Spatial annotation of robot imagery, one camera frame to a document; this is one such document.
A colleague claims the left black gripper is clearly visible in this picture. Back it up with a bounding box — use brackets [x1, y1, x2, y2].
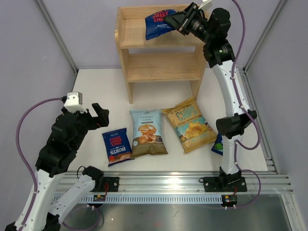
[71, 103, 109, 151]

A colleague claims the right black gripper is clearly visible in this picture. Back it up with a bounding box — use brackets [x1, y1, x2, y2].
[163, 3, 213, 45]

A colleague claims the blue Burts chilli bag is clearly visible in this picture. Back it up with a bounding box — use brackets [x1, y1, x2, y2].
[102, 128, 132, 167]
[145, 9, 177, 40]

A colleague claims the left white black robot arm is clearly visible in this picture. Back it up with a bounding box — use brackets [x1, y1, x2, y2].
[5, 103, 109, 231]

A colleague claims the wooden two-tier shelf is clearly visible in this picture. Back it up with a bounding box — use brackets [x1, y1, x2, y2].
[115, 4, 206, 103]

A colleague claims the light blue cassava chips bag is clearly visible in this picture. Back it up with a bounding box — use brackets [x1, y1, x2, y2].
[130, 110, 168, 158]

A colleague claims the yellow kettle chips bag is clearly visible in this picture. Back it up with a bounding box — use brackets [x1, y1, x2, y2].
[162, 97, 217, 154]

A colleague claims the blue green Burts vinegar bag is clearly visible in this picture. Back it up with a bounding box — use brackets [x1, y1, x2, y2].
[211, 133, 223, 155]

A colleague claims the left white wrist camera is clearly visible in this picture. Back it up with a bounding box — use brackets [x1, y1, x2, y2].
[64, 91, 88, 114]

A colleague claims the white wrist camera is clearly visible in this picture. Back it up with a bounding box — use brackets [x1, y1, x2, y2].
[64, 91, 88, 114]
[198, 0, 212, 11]

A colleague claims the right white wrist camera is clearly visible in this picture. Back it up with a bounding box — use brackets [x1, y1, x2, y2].
[198, 0, 212, 11]

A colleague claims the right aluminium frame post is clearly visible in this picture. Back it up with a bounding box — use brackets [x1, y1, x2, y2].
[243, 0, 288, 74]

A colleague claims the aluminium frame post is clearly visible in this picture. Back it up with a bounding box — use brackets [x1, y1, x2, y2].
[35, 0, 78, 73]
[243, 0, 288, 74]

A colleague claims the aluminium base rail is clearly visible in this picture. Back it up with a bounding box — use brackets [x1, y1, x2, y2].
[32, 171, 294, 205]

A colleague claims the left aluminium frame post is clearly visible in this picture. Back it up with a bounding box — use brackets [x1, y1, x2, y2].
[35, 0, 78, 73]

